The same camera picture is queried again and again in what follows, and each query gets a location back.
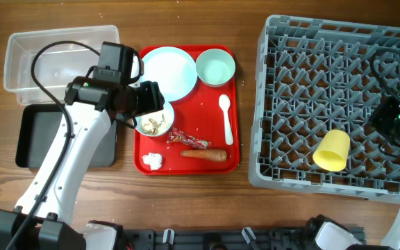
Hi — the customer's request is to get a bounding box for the red candy wrapper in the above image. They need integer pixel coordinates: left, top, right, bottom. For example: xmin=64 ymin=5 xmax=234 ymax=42
xmin=167 ymin=127 xmax=212 ymax=149

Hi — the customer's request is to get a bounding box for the white tissue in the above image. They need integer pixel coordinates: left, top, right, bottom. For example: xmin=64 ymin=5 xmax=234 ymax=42
xmin=142 ymin=153 xmax=163 ymax=171

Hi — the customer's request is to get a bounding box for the yellow plastic cup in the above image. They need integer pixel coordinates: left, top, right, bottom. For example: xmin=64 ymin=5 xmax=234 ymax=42
xmin=312 ymin=129 xmax=350 ymax=172

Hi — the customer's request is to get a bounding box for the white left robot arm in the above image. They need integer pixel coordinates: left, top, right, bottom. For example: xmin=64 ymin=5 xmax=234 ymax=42
xmin=0 ymin=76 xmax=165 ymax=249

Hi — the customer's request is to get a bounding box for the grey dishwasher rack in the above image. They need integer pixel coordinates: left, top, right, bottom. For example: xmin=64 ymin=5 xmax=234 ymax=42
xmin=249 ymin=15 xmax=400 ymax=203

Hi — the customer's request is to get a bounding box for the small bowl with food scraps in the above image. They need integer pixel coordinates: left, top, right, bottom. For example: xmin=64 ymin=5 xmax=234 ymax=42
xmin=135 ymin=102 xmax=175 ymax=137

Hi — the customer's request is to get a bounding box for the large white plate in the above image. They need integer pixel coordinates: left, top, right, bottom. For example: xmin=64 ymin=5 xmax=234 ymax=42
xmin=140 ymin=47 xmax=197 ymax=102

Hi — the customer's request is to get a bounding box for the clear plastic bin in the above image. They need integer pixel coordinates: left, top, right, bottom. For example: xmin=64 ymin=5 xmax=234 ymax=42
xmin=3 ymin=25 xmax=120 ymax=106

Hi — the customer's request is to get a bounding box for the pale green bowl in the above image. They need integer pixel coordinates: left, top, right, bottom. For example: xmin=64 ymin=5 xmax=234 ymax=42
xmin=196 ymin=49 xmax=236 ymax=88

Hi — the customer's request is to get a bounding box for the black plastic tray bin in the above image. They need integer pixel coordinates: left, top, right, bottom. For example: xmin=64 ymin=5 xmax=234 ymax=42
xmin=15 ymin=104 xmax=117 ymax=168

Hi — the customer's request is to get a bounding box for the white plastic spoon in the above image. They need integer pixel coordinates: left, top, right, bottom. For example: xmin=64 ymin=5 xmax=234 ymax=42
xmin=219 ymin=94 xmax=234 ymax=145

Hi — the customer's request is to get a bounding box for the orange carrot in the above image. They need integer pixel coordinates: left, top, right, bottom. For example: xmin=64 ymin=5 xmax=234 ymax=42
xmin=180 ymin=149 xmax=227 ymax=163

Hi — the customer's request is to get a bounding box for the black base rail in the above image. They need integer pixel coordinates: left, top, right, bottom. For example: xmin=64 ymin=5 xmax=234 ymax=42
xmin=116 ymin=227 xmax=366 ymax=250

